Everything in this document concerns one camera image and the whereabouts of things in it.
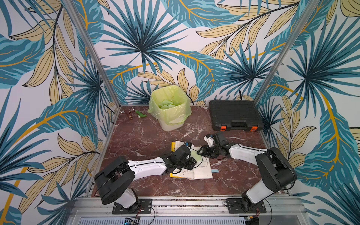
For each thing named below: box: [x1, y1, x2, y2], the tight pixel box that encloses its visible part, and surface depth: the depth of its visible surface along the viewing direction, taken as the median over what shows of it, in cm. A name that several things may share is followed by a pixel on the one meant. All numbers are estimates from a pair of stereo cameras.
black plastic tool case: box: [209, 99, 264, 132], surface depth 105 cm
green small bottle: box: [135, 110, 148, 119], surface depth 113 cm
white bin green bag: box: [147, 84, 193, 132], surface depth 94 cm
